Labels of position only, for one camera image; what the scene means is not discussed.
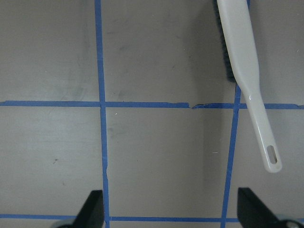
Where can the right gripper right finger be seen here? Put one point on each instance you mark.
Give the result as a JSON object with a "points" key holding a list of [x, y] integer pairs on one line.
{"points": [[253, 213]]}

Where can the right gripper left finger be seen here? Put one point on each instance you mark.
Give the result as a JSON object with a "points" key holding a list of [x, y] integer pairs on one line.
{"points": [[91, 214]]}

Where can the white hand brush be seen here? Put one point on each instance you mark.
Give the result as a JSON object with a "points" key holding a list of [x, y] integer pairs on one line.
{"points": [[242, 55]]}

